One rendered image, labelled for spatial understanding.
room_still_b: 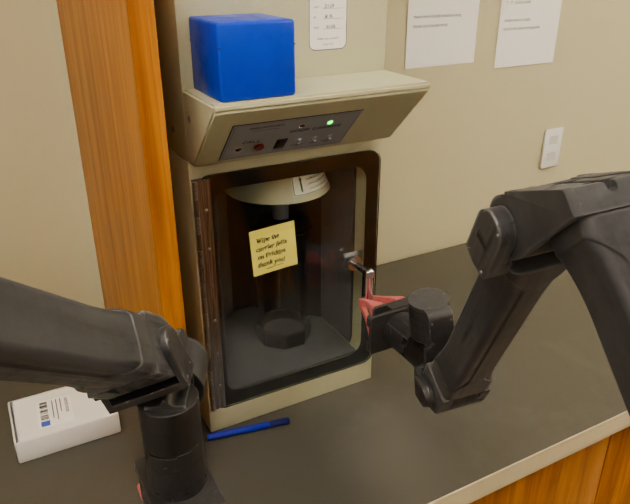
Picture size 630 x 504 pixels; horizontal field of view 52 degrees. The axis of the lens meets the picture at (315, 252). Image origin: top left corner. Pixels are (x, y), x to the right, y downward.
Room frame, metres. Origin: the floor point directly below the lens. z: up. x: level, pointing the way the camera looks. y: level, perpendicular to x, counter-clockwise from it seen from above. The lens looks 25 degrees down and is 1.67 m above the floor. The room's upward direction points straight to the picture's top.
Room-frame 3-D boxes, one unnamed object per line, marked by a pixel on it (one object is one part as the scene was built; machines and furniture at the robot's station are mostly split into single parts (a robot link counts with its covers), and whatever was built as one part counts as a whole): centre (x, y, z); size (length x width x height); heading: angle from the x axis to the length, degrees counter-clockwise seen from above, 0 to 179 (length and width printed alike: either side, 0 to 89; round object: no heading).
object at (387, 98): (0.88, 0.01, 1.46); 0.32 x 0.11 x 0.10; 119
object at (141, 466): (0.49, 0.14, 1.21); 0.10 x 0.07 x 0.07; 29
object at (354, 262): (0.95, -0.08, 1.17); 0.05 x 0.03 x 0.10; 28
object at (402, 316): (0.84, -0.14, 1.14); 0.10 x 0.07 x 0.07; 118
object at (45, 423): (0.87, 0.42, 0.96); 0.16 x 0.12 x 0.04; 118
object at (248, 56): (0.83, 0.09, 1.56); 0.10 x 0.10 x 0.09; 29
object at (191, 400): (0.50, 0.14, 1.27); 0.07 x 0.06 x 0.07; 4
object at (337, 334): (0.92, 0.03, 1.19); 0.30 x 0.01 x 0.40; 118
